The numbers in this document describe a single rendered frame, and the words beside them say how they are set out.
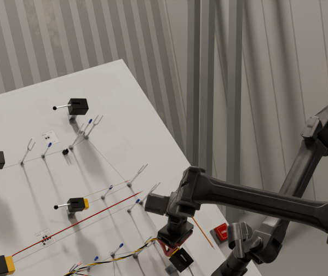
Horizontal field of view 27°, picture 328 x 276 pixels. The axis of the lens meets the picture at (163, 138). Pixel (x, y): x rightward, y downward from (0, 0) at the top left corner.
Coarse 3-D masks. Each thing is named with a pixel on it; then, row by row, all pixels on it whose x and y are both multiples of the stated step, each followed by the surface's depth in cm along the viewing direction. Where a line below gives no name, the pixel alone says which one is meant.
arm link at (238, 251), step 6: (234, 240) 191; (240, 240) 191; (234, 246) 193; (240, 246) 190; (234, 252) 188; (240, 252) 189; (228, 258) 191; (234, 258) 188; (240, 258) 188; (246, 258) 188; (228, 264) 191; (234, 264) 189; (240, 264) 188; (246, 264) 189; (240, 270) 190
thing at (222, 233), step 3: (222, 225) 230; (225, 225) 230; (216, 228) 228; (219, 228) 228; (222, 228) 229; (225, 228) 229; (216, 231) 228; (219, 231) 228; (222, 231) 228; (225, 231) 229; (219, 234) 227; (222, 234) 228; (225, 234) 228; (219, 237) 227; (222, 237) 227; (225, 237) 227; (222, 240) 227
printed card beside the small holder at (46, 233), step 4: (48, 228) 206; (40, 232) 205; (44, 232) 205; (48, 232) 206; (36, 236) 203; (40, 236) 204; (44, 236) 204; (48, 236) 205; (40, 240) 203; (44, 240) 204; (48, 240) 204; (52, 240) 205; (44, 244) 203; (48, 244) 204
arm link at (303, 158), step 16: (304, 128) 195; (304, 144) 195; (320, 144) 194; (304, 160) 193; (288, 176) 193; (304, 176) 191; (288, 192) 190; (272, 224) 187; (288, 224) 189; (272, 240) 190; (256, 256) 186; (272, 256) 186
